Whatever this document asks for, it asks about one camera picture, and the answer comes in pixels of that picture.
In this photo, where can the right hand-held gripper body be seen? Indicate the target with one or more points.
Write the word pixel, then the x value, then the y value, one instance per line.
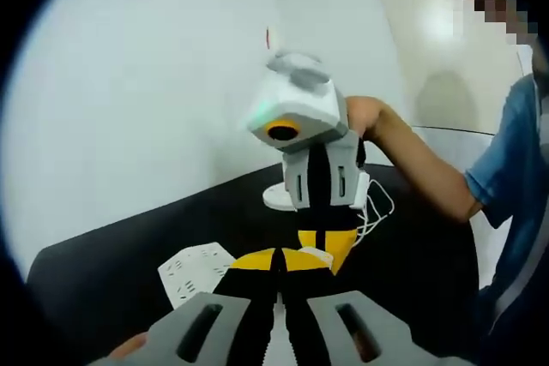
pixel 300 100

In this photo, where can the white power strip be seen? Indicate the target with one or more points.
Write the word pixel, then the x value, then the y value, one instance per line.
pixel 193 271

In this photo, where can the person's left hand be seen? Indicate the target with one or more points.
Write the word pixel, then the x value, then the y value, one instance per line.
pixel 128 346

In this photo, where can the person's right hand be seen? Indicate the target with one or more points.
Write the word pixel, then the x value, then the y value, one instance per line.
pixel 364 117

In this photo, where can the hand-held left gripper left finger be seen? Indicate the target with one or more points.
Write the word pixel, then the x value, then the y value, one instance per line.
pixel 171 331

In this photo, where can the white desk lamp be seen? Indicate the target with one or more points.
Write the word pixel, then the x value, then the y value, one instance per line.
pixel 276 199

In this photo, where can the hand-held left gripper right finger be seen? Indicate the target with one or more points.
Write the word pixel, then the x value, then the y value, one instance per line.
pixel 343 340

